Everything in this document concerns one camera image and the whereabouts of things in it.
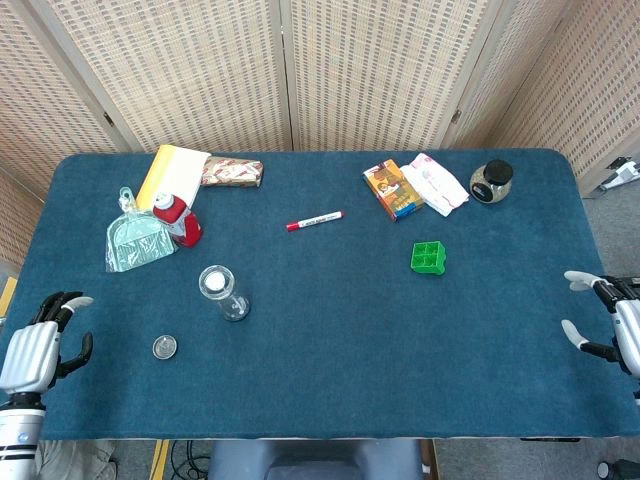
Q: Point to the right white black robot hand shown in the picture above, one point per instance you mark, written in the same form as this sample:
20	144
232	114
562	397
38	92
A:
627	330

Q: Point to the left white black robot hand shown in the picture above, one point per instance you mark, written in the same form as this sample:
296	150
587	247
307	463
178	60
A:
30	355

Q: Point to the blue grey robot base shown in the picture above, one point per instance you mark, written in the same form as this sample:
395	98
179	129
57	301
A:
310	460

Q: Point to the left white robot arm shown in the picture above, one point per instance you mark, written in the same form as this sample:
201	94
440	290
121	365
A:
17	430

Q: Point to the clear glass jar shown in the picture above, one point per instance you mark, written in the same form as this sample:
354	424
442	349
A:
227	300

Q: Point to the beige crumpled fabric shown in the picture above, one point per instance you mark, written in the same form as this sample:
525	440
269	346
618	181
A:
75	460

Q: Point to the black device on floor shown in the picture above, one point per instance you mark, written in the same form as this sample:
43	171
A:
625	470

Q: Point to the white stand foot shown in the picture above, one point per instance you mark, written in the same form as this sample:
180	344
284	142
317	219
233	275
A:
625	175

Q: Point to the green dustpan set in bag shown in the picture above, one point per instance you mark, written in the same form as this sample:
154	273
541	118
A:
135	240

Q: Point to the round glass jar black lid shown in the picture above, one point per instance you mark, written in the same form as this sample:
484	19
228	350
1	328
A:
492	187

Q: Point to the red juice bottle white cap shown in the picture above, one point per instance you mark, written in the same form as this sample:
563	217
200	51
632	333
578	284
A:
182	225

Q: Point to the green plastic grid mould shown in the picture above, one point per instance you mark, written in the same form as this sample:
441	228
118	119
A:
427	257

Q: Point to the yellow and white book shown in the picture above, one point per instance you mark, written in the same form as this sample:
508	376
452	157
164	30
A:
175	170

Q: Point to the white tissue pack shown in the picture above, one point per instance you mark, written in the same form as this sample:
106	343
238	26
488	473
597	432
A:
435	185

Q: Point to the woven rattan screen panel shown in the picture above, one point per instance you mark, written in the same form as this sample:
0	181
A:
590	90
35	100
510	75
390	75
185	75

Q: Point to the brown patterned snack package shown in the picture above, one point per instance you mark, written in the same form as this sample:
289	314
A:
232	171

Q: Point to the orange and blue carton box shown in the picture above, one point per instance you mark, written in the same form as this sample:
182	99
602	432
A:
392	190

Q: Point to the blue felt table cloth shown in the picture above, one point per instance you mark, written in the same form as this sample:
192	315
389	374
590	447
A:
325	325

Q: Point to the red whiteboard marker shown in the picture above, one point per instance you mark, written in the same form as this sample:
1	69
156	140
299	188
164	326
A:
315	220

